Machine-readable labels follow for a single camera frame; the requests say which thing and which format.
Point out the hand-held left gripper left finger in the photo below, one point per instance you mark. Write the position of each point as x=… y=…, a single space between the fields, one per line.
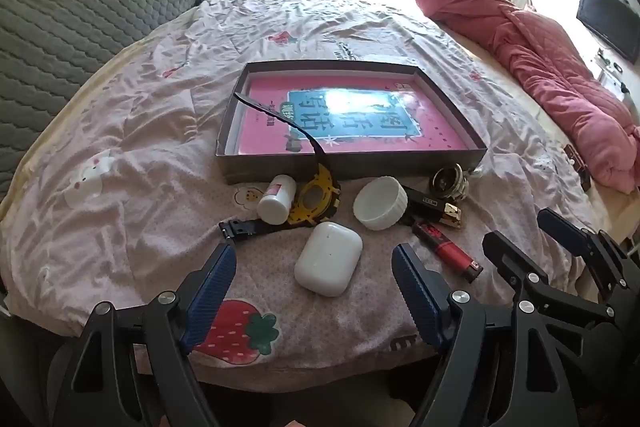
x=210 y=294

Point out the white pill bottle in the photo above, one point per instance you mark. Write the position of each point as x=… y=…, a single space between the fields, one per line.
x=275 y=207

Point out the red and black lighter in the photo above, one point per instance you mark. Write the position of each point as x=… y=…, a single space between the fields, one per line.
x=447 y=252

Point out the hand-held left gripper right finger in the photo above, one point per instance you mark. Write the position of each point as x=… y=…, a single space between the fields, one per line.
x=415 y=297

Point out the pink and blue book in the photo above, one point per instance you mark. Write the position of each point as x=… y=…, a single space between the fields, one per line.
x=425 y=117

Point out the pink printed bed sheet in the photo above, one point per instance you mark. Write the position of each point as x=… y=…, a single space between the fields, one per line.
x=150 y=107

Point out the small brown box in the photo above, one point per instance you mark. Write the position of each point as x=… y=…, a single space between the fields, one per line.
x=576 y=159

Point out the black and yellow wristwatch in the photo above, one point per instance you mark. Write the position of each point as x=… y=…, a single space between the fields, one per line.
x=327 y=187

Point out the white earbuds case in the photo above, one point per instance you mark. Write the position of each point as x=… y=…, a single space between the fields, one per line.
x=327 y=259

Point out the white round ribbed lid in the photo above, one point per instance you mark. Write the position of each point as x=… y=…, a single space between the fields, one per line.
x=380 y=207

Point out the black gold perfume bottle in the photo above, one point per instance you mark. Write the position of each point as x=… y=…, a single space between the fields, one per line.
x=425 y=203

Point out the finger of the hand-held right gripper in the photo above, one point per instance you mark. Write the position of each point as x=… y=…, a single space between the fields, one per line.
x=505 y=257
x=562 y=227

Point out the dark shallow cardboard box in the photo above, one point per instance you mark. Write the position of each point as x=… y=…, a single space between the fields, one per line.
x=400 y=167

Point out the black flat television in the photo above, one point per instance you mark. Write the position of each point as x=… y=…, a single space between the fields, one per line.
x=607 y=19

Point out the red quilted blanket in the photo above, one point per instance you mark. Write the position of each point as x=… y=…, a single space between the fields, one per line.
x=525 y=47

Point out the grey quilted headboard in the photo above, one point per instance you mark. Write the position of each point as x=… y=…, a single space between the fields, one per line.
x=75 y=17

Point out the brass threaded fitting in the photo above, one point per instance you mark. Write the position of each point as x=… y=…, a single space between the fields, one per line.
x=447 y=182

